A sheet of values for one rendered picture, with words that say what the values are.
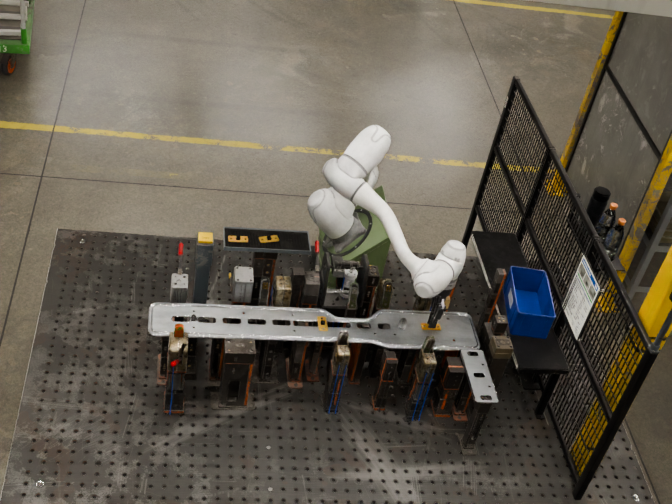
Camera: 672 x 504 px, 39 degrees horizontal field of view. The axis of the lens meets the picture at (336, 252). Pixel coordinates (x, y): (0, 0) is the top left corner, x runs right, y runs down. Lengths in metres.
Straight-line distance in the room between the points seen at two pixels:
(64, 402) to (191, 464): 0.58
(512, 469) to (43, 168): 3.68
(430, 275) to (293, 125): 3.54
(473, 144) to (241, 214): 2.05
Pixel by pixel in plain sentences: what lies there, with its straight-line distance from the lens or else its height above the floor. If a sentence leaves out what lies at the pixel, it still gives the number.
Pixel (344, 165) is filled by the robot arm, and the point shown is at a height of 1.56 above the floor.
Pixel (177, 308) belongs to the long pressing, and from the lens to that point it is 3.96.
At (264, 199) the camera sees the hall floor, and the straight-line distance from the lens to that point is 6.26.
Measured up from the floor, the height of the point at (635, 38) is 1.37.
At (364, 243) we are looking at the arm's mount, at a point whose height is 0.96.
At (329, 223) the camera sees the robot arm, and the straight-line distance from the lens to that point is 4.48.
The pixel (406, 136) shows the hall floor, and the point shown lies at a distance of 7.19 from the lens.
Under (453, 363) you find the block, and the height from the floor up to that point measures 0.98.
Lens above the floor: 3.73
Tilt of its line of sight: 39 degrees down
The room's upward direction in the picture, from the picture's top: 12 degrees clockwise
